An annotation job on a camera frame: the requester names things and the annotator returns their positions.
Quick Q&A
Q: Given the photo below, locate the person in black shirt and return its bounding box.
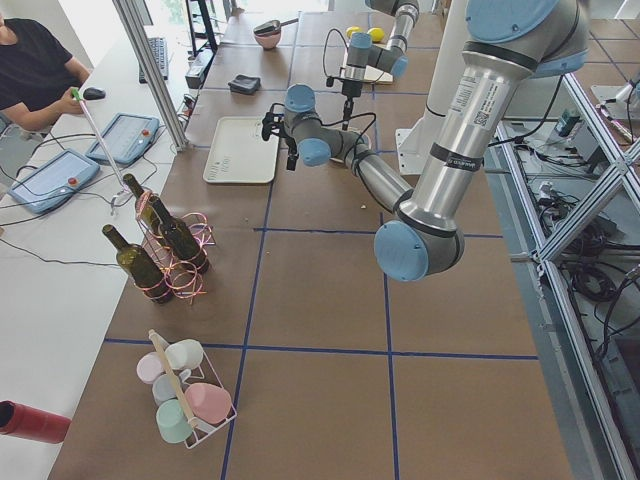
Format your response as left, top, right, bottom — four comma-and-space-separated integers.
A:
1, 18, 90, 132

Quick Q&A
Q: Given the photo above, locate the mint green plastic cup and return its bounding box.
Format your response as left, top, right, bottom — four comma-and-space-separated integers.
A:
156, 399, 193, 444

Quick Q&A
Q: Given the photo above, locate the blue tablet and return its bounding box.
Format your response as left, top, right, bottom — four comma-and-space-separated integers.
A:
9, 149, 100, 214
101, 113, 160, 167

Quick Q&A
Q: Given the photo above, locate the grey plastic cup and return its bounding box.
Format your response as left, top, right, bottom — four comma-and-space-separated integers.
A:
152, 374, 177, 406

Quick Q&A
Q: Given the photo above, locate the white wire cup rack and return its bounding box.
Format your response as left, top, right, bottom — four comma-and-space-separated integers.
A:
148, 328, 238, 450

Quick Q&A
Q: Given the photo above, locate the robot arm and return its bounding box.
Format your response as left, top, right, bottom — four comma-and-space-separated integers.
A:
340, 0, 420, 131
263, 1, 590, 281

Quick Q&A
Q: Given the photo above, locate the black cable bundle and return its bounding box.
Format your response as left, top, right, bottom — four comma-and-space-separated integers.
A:
529, 189, 640, 351

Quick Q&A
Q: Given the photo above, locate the red cylinder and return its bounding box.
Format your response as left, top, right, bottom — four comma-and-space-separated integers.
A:
1, 400, 71, 444

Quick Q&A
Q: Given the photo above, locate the green wine bottle back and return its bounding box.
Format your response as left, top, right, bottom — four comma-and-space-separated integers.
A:
123, 174, 161, 238

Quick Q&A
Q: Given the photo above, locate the pink plastic cup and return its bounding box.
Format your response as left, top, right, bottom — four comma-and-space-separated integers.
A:
185, 382, 232, 424

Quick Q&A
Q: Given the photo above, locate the lilac plastic cup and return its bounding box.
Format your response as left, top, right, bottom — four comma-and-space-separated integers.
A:
136, 352, 165, 385

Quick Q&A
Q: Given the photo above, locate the copper wire bottle holder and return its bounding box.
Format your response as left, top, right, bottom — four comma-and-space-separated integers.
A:
131, 187, 215, 302

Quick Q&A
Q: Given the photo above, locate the white serving tray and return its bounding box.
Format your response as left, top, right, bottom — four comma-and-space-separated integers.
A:
203, 116, 279, 184

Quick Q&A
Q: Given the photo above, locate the white plastic cup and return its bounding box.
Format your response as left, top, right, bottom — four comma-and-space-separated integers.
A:
165, 339, 204, 370

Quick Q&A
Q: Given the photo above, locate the wooden rack handle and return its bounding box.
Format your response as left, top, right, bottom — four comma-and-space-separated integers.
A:
148, 329, 197, 428

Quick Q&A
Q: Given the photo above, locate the metal scoop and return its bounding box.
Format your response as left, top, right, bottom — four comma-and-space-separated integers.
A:
253, 18, 299, 36

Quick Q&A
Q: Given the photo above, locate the aluminium frame post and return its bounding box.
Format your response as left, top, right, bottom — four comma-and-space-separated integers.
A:
112, 0, 189, 152

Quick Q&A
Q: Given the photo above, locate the white reacher stick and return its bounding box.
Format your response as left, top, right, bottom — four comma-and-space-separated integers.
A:
71, 87, 129, 216

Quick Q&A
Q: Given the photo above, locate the pink bowl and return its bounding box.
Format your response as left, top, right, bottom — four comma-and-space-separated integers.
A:
254, 30, 281, 50

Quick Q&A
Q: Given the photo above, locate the blue tablet far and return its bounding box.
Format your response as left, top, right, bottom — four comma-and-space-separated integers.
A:
101, 113, 160, 167

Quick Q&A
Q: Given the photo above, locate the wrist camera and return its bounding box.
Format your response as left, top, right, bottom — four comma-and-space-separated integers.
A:
261, 102, 286, 141

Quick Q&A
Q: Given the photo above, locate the green wine bottle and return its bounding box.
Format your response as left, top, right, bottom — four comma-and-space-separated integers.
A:
102, 224, 174, 304
149, 194, 210, 273
123, 174, 161, 238

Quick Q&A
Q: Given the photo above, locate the green wine bottle middle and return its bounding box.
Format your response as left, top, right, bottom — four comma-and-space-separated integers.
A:
149, 194, 210, 273

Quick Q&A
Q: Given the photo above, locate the green wine bottle front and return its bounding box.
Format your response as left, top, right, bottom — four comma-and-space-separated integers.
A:
102, 224, 174, 304

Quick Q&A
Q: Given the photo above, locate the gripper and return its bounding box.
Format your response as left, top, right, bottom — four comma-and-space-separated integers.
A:
341, 79, 362, 131
275, 121, 299, 171

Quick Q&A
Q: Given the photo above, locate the black keyboard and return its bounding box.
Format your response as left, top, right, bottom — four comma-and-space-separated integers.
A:
147, 37, 169, 80

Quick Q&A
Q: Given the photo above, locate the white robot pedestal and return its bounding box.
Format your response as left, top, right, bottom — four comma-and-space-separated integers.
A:
395, 0, 469, 175

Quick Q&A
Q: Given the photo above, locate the folded dark cloth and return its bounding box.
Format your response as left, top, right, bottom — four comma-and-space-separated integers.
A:
228, 74, 261, 95

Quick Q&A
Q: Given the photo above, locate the black computer mouse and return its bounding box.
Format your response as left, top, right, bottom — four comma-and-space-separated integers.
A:
82, 87, 106, 101

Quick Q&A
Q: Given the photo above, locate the blue tablet near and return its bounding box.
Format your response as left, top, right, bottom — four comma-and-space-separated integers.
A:
9, 149, 100, 214

